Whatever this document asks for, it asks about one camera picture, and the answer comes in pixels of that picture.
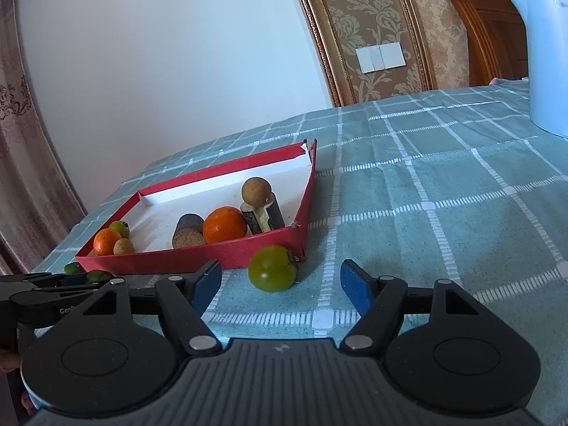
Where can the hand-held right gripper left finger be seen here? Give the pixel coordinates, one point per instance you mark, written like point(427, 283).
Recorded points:
point(206, 286)

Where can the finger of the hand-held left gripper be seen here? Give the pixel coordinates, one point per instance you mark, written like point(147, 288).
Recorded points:
point(44, 279)
point(57, 293)

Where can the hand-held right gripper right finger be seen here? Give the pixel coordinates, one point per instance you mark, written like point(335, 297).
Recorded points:
point(355, 288)

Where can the dark green small fruit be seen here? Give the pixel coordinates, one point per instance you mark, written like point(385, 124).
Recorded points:
point(73, 268)
point(98, 275)

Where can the short sugarcane piece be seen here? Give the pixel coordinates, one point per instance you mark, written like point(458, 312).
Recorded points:
point(188, 230)

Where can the large orange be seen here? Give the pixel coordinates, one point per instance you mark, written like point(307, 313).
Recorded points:
point(224, 225)

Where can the large green round fruit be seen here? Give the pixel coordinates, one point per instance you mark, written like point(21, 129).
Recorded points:
point(270, 270)

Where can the small orange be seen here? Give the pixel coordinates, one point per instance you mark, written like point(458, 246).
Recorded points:
point(105, 242)

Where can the red cardboard box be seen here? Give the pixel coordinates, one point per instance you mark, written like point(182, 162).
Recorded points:
point(168, 217)

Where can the split sugarcane piece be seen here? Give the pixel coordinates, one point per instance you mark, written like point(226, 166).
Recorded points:
point(252, 221)

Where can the small brown longan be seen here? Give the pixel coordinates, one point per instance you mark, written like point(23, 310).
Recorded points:
point(124, 246)

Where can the yellow-green small fruit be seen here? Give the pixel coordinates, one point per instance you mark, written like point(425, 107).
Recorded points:
point(120, 228)

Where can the large brown longan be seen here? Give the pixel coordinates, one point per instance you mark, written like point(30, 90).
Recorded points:
point(256, 191)

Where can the person's left hand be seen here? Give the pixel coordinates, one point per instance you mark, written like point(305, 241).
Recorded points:
point(9, 360)

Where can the patterned beige curtain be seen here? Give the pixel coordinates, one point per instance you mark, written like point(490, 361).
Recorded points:
point(26, 164)

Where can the green checked tablecloth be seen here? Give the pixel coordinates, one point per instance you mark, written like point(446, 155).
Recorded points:
point(443, 186)

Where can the pink cloth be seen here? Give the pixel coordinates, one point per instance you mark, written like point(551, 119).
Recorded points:
point(499, 81)

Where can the wooden headboard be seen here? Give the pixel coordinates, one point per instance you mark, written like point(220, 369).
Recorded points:
point(488, 35)

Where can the white electric kettle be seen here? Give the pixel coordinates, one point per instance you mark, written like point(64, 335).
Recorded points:
point(546, 53)

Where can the gold wall moulding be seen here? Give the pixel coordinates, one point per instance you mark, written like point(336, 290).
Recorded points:
point(339, 93)

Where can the white light switch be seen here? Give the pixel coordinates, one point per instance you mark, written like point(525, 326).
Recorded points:
point(379, 57)

